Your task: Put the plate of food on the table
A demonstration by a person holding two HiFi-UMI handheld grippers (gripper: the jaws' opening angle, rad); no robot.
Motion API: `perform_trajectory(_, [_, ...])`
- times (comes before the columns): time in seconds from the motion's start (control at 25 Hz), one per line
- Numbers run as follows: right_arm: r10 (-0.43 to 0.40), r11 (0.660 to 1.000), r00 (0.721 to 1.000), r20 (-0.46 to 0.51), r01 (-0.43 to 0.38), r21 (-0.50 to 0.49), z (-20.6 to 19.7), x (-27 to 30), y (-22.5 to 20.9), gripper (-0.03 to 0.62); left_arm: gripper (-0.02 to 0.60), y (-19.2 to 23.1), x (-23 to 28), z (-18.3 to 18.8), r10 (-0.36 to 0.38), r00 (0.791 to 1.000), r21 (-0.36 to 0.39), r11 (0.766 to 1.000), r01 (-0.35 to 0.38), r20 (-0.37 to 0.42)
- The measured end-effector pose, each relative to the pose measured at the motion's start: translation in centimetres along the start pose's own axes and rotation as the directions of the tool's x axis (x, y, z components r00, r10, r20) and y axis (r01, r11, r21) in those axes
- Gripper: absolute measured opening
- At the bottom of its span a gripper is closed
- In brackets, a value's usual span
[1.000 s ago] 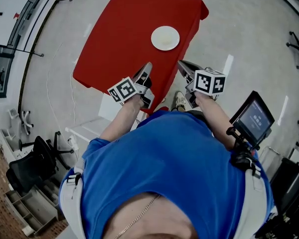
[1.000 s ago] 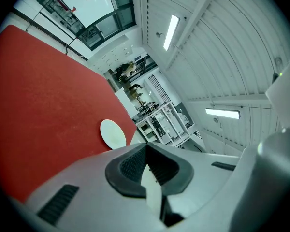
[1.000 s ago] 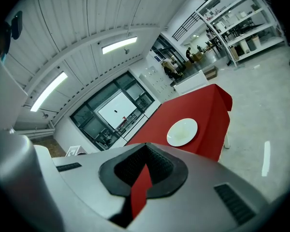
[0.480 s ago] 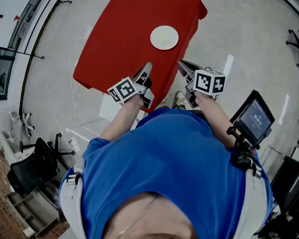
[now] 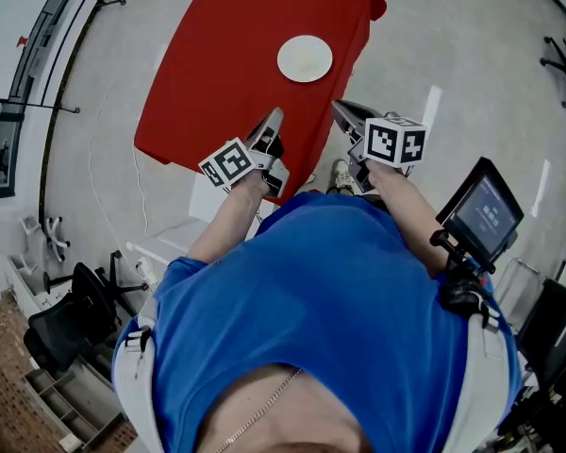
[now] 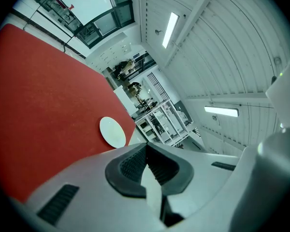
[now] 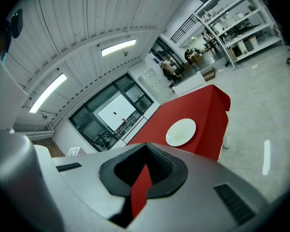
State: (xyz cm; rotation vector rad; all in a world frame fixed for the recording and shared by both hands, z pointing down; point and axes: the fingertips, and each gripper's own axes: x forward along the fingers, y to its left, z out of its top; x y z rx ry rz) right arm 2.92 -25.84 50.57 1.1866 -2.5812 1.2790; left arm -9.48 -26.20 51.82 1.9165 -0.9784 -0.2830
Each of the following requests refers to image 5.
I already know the red tablecloth table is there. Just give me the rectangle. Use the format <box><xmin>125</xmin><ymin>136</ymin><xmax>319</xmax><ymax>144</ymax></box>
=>
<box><xmin>134</xmin><ymin>0</ymin><xmax>388</xmax><ymax>207</ymax></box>

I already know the person's right shoe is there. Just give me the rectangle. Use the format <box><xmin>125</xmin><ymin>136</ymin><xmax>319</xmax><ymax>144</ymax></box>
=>
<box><xmin>329</xmin><ymin>158</ymin><xmax>356</xmax><ymax>193</ymax></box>

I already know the whiteboard with black stand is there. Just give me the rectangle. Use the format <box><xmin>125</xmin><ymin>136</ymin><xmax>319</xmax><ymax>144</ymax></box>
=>
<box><xmin>0</xmin><ymin>0</ymin><xmax>127</xmax><ymax>115</ymax></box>

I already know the person's right forearm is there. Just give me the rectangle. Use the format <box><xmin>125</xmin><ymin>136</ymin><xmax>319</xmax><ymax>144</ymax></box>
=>
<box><xmin>370</xmin><ymin>160</ymin><xmax>449</xmax><ymax>277</ymax></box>

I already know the person's blue shirt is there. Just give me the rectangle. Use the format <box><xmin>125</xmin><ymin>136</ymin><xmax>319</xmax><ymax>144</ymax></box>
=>
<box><xmin>111</xmin><ymin>191</ymin><xmax>523</xmax><ymax>453</ymax></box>

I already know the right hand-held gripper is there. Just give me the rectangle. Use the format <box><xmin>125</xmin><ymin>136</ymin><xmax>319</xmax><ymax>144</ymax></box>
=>
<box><xmin>331</xmin><ymin>99</ymin><xmax>429</xmax><ymax>195</ymax></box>

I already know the white chair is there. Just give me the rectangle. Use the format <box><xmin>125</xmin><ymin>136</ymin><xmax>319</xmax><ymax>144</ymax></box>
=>
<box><xmin>18</xmin><ymin>214</ymin><xmax>72</xmax><ymax>273</ymax></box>

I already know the white cable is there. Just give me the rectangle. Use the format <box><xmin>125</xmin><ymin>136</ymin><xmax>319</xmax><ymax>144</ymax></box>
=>
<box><xmin>87</xmin><ymin>106</ymin><xmax>152</xmax><ymax>273</ymax></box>

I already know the white round plate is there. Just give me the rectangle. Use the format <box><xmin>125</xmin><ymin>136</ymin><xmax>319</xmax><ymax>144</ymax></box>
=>
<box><xmin>276</xmin><ymin>34</ymin><xmax>335</xmax><ymax>84</ymax></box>

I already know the person's left forearm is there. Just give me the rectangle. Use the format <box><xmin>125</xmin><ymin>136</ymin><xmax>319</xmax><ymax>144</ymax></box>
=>
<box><xmin>186</xmin><ymin>176</ymin><xmax>273</xmax><ymax>263</ymax></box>

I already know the white power strip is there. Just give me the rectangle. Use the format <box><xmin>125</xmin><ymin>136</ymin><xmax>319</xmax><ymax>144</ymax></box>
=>
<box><xmin>136</xmin><ymin>257</ymin><xmax>159</xmax><ymax>287</ymax></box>

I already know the person's chin and neck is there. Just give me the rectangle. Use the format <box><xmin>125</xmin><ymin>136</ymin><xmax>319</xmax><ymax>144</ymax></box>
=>
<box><xmin>195</xmin><ymin>365</ymin><xmax>374</xmax><ymax>453</ymax></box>

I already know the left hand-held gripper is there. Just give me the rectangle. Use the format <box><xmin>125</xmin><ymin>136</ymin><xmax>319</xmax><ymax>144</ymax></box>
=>
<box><xmin>197</xmin><ymin>106</ymin><xmax>291</xmax><ymax>200</ymax></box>

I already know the black box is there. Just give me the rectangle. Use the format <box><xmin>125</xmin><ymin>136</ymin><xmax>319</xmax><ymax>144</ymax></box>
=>
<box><xmin>516</xmin><ymin>278</ymin><xmax>566</xmax><ymax>391</ymax></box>

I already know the black monitor screen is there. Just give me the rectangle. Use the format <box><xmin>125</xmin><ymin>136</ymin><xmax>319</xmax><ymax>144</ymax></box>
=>
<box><xmin>435</xmin><ymin>156</ymin><xmax>525</xmax><ymax>266</ymax></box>

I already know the grey compartment tray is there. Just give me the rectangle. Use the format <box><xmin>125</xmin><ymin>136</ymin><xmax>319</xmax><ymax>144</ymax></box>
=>
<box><xmin>23</xmin><ymin>365</ymin><xmax>126</xmax><ymax>452</ymax></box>

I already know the white low cabinet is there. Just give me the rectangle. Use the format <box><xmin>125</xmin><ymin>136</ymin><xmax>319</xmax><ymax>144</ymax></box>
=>
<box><xmin>7</xmin><ymin>255</ymin><xmax>72</xmax><ymax>320</ymax></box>

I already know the gold necklace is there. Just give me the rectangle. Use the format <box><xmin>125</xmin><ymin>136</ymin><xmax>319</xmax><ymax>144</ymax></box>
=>
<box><xmin>214</xmin><ymin>368</ymin><xmax>303</xmax><ymax>453</ymax></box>

